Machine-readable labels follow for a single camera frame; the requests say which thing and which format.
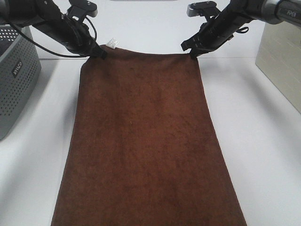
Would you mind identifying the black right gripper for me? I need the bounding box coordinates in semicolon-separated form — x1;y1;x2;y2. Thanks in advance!
181;9;249;59

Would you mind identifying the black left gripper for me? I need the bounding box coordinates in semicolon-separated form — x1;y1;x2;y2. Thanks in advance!
32;9;107;59

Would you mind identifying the brown towel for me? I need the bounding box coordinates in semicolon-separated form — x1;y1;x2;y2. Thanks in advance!
51;47;246;226

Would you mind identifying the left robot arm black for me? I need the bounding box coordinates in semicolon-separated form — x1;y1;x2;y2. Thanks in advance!
0;0;107;59

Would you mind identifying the grey perforated plastic basket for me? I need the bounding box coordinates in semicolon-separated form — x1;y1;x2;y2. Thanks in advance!
0;25;41;139

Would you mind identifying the beige storage box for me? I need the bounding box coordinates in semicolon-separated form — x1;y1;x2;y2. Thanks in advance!
255;22;301;112

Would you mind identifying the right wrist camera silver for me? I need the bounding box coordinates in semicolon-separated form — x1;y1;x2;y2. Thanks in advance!
187;0;220;17

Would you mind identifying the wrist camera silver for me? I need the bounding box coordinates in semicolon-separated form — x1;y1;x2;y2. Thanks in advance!
67;0;98;18
187;0;220;17

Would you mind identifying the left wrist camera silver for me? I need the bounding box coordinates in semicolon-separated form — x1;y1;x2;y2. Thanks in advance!
67;0;98;18

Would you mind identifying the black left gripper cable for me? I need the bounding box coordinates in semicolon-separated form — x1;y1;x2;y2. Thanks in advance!
0;14;97;58

